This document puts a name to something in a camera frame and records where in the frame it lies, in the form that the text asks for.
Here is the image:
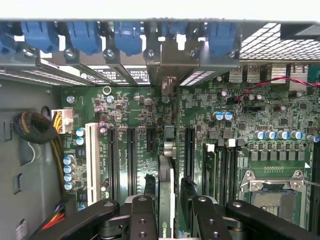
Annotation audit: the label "gray power supply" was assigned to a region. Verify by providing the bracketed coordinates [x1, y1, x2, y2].
[0, 79, 63, 240]

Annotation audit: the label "black sleeved cable bundle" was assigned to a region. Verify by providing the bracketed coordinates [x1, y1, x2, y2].
[11, 111, 67, 201]

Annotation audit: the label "white expansion slot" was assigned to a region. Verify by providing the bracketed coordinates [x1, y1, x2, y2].
[84, 122, 101, 206]

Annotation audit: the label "coloured power supply wires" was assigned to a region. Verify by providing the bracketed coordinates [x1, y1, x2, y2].
[41, 203, 67, 231]

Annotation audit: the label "black RAM slot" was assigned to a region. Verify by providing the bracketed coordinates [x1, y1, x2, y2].
[226, 138, 240, 201]
[216, 139, 227, 201]

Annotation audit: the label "green motherboard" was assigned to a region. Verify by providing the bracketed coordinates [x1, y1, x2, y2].
[59, 74, 320, 240]

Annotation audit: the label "CPU socket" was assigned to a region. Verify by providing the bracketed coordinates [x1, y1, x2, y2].
[238, 169, 309, 226]

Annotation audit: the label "short black expansion slot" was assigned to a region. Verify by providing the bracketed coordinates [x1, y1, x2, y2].
[146, 127, 158, 154]

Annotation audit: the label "white power connector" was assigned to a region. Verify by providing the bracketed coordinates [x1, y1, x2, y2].
[51, 108, 75, 135]

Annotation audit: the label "metal locking lever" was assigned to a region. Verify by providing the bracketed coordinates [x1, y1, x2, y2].
[299, 178, 320, 188]

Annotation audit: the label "blue slot latch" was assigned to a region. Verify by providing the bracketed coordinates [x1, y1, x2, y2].
[113, 21, 144, 57]
[161, 21, 189, 39]
[21, 21, 61, 55]
[66, 21, 103, 56]
[206, 22, 239, 58]

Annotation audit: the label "metal rear port block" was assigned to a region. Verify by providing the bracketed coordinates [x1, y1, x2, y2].
[228, 63, 309, 85]

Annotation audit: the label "red black twisted wire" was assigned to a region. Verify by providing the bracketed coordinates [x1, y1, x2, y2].
[234, 76, 320, 103]

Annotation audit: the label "long black expansion slot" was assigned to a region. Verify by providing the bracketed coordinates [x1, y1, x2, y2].
[184, 127, 196, 181]
[126, 127, 138, 196]
[107, 127, 120, 201]

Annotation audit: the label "black open PC case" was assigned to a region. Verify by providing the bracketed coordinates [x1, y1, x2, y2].
[0, 17, 320, 240]

